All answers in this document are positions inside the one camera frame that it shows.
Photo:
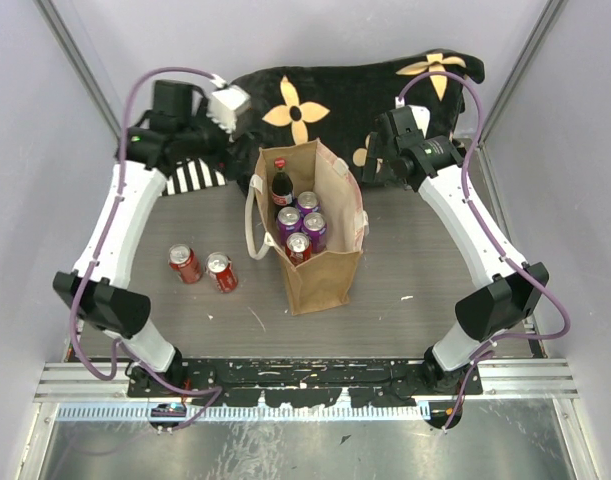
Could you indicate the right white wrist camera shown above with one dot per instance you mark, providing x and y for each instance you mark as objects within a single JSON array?
[{"x": 422, "y": 117}]

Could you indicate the glass cola bottle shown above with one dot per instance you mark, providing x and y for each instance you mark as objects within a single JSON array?
[{"x": 282, "y": 189}]

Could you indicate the brown jute canvas bag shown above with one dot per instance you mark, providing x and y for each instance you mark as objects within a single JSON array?
[{"x": 324, "y": 281}]

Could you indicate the purple grape can back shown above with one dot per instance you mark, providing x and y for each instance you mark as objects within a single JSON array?
[{"x": 307, "y": 202}]

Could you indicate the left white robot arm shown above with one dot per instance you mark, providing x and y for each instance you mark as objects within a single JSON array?
[{"x": 183, "y": 122}]

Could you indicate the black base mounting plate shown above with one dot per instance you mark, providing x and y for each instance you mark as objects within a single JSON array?
[{"x": 306, "y": 383}]

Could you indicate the red cola can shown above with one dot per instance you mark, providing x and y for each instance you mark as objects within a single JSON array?
[
  {"x": 219, "y": 267},
  {"x": 298, "y": 248},
  {"x": 184, "y": 262}
]

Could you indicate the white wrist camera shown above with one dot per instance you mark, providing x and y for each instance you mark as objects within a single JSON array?
[
  {"x": 422, "y": 117},
  {"x": 226, "y": 107}
]

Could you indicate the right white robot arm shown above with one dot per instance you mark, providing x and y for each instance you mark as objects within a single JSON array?
[{"x": 504, "y": 294}]

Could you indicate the purple grape can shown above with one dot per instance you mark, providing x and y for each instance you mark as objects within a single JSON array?
[
  {"x": 315, "y": 227},
  {"x": 307, "y": 202},
  {"x": 288, "y": 221}
]

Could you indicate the purple grape can front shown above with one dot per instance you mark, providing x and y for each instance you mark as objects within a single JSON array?
[{"x": 315, "y": 227}]

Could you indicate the red cola can back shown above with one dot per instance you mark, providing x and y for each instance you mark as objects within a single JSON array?
[{"x": 298, "y": 248}]

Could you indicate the black white striped cloth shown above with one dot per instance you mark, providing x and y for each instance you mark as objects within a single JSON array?
[{"x": 192, "y": 175}]

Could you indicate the black flower-pattern pillow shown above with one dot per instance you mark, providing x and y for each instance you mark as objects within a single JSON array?
[{"x": 338, "y": 105}]

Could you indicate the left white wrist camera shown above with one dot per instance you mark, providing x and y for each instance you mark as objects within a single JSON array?
[{"x": 226, "y": 107}]

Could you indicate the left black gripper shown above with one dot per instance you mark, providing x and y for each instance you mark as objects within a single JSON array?
[{"x": 238, "y": 162}]

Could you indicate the aluminium rail frame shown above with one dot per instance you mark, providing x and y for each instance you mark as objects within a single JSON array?
[{"x": 77, "y": 395}]

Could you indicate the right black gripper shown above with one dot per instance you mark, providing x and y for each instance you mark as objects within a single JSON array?
[{"x": 376, "y": 151}]

